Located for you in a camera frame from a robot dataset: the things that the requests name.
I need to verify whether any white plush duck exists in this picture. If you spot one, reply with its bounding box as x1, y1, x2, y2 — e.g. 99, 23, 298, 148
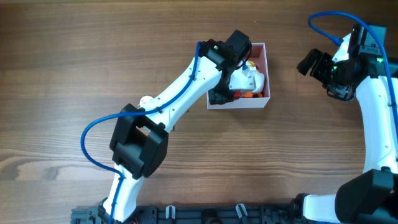
243, 60, 265, 98

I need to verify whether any white wooden rattle drum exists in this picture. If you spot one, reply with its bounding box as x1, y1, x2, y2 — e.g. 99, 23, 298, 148
138, 96, 154, 108

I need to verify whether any pink white open box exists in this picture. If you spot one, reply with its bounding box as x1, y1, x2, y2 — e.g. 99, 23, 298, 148
206, 43, 271, 110

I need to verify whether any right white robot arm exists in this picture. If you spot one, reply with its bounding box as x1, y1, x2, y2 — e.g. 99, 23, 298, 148
297, 49, 397, 223

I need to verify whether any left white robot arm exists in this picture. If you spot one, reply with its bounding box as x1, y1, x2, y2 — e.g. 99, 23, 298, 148
101, 40, 250, 223

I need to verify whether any left blue cable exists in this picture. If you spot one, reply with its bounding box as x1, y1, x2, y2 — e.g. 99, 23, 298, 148
80, 40, 203, 224

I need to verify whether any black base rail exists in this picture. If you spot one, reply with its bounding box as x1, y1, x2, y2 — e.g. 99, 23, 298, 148
70, 202, 312, 224

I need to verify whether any red toy fire truck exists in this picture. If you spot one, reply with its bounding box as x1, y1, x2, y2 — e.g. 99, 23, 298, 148
234, 90, 243, 99

